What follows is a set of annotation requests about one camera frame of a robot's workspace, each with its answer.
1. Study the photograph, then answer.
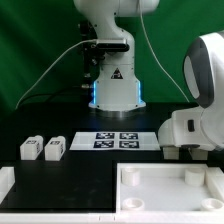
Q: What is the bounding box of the black camera on base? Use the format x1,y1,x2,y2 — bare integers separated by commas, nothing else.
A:
96,39,129,52

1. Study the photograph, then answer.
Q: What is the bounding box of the white cable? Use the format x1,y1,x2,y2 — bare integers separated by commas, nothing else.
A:
14,39,98,110

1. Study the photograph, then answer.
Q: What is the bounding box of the white square tabletop with sockets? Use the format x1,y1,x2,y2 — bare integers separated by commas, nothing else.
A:
116,163,224,212

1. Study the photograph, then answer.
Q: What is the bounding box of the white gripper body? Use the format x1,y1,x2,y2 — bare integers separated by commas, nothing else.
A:
158,109,214,149

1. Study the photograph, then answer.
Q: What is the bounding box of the black stand behind robot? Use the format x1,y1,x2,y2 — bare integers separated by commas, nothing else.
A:
78,20,101,91

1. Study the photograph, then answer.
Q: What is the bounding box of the white sheet with tags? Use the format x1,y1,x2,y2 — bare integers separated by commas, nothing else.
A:
70,132,160,151

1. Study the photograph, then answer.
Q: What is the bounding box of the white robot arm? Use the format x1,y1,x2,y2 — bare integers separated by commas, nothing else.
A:
73,0,224,151

